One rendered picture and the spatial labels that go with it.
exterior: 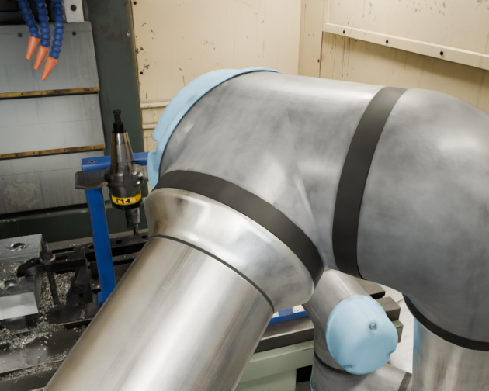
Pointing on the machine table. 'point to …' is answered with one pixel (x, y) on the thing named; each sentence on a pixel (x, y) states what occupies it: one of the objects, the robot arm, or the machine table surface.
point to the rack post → (101, 243)
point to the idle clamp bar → (124, 245)
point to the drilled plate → (27, 300)
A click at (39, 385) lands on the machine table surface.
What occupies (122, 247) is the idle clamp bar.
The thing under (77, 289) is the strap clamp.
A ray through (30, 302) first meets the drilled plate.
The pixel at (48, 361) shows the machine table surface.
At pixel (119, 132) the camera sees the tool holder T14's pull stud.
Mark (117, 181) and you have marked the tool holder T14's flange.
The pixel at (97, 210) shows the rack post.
